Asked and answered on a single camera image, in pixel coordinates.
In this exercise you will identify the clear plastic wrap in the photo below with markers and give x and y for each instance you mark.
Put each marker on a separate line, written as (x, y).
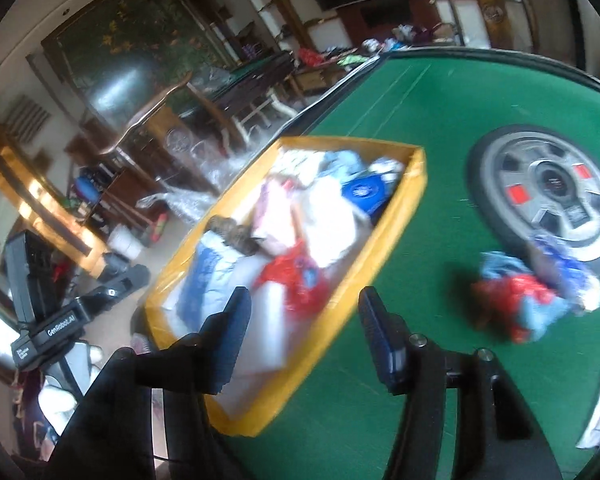
(180, 200)

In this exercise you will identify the blue round packet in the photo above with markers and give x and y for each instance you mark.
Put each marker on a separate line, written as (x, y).
(362, 190)

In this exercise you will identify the white plastic bag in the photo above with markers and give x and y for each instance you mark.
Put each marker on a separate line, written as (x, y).
(330, 220)

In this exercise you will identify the light blue cloth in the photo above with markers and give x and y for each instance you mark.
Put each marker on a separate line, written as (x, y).
(345, 160)

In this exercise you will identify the colourful clutter pile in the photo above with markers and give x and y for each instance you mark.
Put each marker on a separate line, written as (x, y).
(380, 45)

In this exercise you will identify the red plastic bag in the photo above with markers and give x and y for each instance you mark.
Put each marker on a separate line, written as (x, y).
(292, 270)

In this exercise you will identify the round table control panel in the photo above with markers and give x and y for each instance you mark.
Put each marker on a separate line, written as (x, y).
(545, 200)

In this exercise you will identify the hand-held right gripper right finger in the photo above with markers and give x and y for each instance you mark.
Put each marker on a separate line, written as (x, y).
(380, 330)

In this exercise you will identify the carved wooden chair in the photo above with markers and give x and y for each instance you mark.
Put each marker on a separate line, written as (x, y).
(492, 10)
(145, 125)

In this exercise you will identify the blue white flat packet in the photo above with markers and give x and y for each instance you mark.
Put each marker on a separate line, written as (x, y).
(207, 270)

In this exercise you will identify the blue white bag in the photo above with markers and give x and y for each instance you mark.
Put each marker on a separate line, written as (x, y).
(555, 255)

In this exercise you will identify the pink tissue packet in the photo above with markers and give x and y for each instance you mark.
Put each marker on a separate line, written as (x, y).
(275, 205)

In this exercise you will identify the yellow cardboard box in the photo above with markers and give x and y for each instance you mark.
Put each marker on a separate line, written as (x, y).
(375, 240)

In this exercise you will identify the white bucket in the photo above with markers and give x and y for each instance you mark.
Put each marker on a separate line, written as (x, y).
(125, 245)

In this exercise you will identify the dark side table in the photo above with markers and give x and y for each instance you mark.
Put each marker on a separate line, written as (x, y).
(250, 85)

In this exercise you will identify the dark framed painting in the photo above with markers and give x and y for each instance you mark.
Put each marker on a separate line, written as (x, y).
(135, 35)

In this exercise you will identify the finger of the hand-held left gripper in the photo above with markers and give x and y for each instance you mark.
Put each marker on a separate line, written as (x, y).
(120, 285)

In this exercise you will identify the white plastic packet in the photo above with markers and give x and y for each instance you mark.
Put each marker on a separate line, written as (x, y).
(265, 325)

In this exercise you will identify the white towel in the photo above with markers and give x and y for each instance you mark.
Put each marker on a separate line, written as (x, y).
(300, 162)

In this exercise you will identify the red light blue bag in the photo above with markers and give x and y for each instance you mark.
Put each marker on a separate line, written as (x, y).
(515, 300)

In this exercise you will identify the wooden framed mirror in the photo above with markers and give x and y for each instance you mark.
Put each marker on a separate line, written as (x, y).
(40, 200)

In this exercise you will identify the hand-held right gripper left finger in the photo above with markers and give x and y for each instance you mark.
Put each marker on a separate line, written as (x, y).
(230, 340)

